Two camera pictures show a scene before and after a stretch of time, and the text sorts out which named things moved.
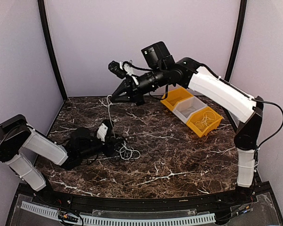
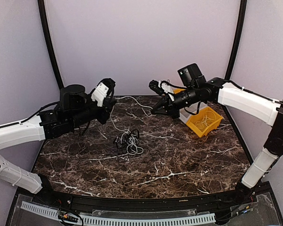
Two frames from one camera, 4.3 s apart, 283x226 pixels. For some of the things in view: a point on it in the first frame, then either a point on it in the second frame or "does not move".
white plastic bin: (183, 108) does not move
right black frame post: (239, 28) does not move
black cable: (112, 144) -> (128, 142)
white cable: (207, 115) does not move
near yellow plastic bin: (203, 121) does not move
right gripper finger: (125, 98) -> (162, 110)
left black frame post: (42, 12) does not move
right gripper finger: (120, 92) -> (160, 105)
